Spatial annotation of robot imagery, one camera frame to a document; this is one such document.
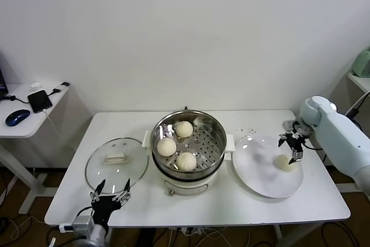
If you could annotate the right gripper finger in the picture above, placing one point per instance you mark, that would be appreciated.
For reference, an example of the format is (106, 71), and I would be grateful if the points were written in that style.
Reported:
(297, 154)
(282, 138)

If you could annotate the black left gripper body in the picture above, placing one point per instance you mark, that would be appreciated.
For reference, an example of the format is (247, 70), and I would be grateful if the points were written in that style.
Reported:
(104, 208)

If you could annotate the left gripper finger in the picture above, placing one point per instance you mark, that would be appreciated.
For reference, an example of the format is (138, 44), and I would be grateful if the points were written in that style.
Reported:
(125, 196)
(96, 193)

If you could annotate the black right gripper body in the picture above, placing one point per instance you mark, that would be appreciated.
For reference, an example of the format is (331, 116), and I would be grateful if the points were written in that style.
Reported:
(295, 141)

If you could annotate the white steamed baozi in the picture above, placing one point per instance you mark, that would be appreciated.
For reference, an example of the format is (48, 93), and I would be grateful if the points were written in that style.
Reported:
(186, 161)
(166, 147)
(283, 164)
(184, 129)

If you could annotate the round glass pot lid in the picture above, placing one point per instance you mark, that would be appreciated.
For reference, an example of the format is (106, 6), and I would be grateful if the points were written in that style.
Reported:
(136, 160)

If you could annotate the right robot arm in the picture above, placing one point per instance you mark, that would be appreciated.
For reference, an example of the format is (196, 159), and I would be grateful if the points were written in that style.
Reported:
(341, 140)

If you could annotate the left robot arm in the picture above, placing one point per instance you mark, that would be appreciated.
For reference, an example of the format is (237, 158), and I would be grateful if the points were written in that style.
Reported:
(96, 235)

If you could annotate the perforated steel steamer basket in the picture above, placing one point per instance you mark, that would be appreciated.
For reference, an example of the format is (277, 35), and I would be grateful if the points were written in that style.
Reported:
(208, 145)

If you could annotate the white round plate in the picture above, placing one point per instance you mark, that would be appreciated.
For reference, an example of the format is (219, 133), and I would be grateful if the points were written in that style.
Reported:
(260, 171)

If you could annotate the cream electric cooker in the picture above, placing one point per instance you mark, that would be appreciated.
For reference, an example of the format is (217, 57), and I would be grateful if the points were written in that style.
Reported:
(188, 186)

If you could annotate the white shelf board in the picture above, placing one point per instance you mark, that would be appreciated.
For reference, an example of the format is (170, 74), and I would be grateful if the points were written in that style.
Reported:
(359, 82)

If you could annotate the white side desk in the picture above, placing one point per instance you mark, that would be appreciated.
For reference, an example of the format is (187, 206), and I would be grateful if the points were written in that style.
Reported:
(29, 128)

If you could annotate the mint green appliance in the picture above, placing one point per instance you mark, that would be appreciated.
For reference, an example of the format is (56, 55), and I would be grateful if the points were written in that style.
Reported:
(362, 64)

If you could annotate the black smartphone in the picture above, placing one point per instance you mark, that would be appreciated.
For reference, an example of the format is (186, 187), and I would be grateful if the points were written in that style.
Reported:
(40, 101)

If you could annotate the blue computer mouse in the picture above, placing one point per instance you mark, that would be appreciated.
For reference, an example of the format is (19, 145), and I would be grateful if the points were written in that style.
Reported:
(17, 117)

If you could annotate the small white earbud case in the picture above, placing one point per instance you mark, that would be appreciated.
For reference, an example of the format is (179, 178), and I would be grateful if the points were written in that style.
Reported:
(35, 86)

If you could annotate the dark laptop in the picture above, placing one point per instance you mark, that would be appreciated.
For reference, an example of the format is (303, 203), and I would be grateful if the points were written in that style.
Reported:
(1, 82)

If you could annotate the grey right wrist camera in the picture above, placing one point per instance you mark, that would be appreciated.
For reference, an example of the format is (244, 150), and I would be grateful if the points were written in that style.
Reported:
(289, 124)

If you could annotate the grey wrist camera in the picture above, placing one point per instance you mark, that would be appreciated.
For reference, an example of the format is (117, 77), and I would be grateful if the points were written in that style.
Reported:
(83, 223)
(289, 124)

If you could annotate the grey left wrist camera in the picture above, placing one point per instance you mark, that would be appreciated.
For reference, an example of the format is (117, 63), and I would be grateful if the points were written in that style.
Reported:
(83, 223)

